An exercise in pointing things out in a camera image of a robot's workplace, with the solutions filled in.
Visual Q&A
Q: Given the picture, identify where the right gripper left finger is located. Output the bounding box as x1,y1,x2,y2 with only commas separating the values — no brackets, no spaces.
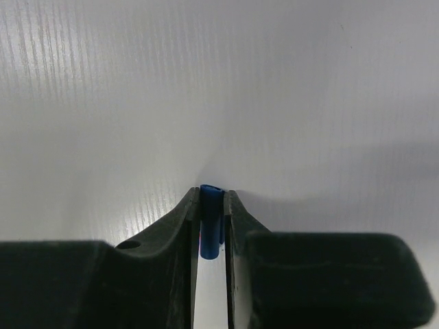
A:
1,188,200,328

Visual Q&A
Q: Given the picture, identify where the blue pen cap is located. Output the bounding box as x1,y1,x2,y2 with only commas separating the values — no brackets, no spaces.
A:
200,184,225,260

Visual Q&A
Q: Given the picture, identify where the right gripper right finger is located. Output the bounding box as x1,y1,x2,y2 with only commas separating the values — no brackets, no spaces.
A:
224,191,436,328

